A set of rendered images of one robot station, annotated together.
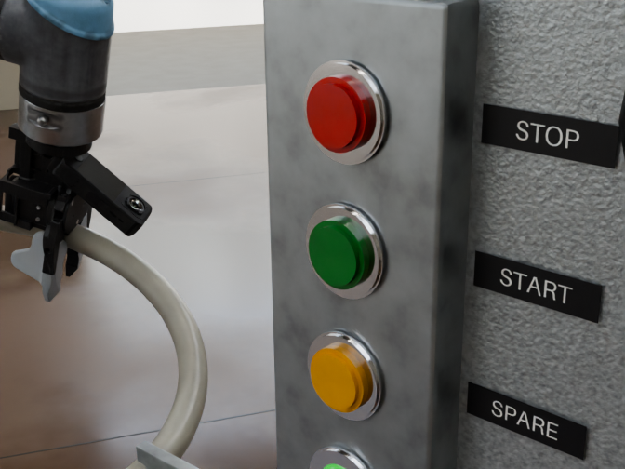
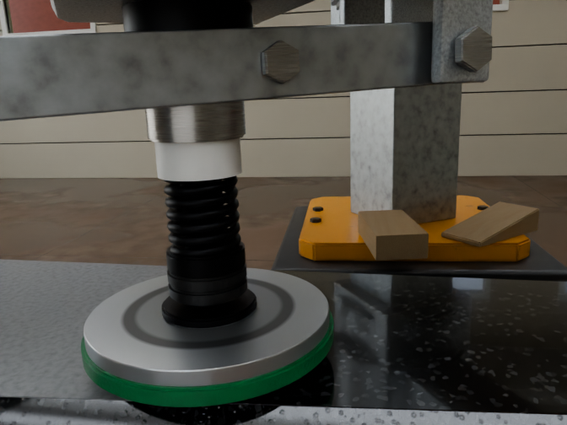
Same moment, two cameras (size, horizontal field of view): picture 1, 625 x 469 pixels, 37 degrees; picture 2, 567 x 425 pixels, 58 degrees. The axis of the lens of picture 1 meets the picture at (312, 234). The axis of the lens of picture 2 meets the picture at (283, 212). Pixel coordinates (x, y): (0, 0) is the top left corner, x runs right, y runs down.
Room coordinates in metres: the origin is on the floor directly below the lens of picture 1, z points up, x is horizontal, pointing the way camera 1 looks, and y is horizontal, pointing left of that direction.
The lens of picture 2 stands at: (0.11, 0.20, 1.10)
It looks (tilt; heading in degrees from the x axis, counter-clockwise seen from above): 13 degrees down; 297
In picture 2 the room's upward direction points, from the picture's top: 2 degrees counter-clockwise
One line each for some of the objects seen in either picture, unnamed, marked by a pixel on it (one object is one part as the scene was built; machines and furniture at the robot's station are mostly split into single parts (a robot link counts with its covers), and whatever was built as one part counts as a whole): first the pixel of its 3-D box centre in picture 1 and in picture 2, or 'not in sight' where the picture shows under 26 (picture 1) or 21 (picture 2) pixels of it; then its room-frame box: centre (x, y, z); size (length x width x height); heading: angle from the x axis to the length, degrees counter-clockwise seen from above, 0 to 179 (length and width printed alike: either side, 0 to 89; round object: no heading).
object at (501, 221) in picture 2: not in sight; (490, 223); (0.20, -0.96, 0.80); 0.20 x 0.10 x 0.05; 59
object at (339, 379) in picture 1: (341, 377); not in sight; (0.31, -0.01, 1.41); 0.03 x 0.01 x 0.03; 48
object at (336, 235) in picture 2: not in sight; (401, 221); (0.42, -1.06, 0.76); 0.49 x 0.49 x 0.05; 20
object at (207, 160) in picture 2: not in sight; (198, 153); (0.36, -0.15, 1.05); 0.07 x 0.07 x 0.04
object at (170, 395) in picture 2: not in sight; (210, 317); (0.36, -0.15, 0.90); 0.22 x 0.22 x 0.04
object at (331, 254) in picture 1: (341, 252); not in sight; (0.31, -0.01, 1.47); 0.03 x 0.01 x 0.03; 48
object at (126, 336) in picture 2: not in sight; (210, 314); (0.36, -0.15, 0.91); 0.21 x 0.21 x 0.01
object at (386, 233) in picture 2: not in sight; (390, 233); (0.38, -0.81, 0.81); 0.20 x 0.10 x 0.05; 118
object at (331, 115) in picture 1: (340, 113); not in sight; (0.31, -0.01, 1.52); 0.03 x 0.01 x 0.03; 48
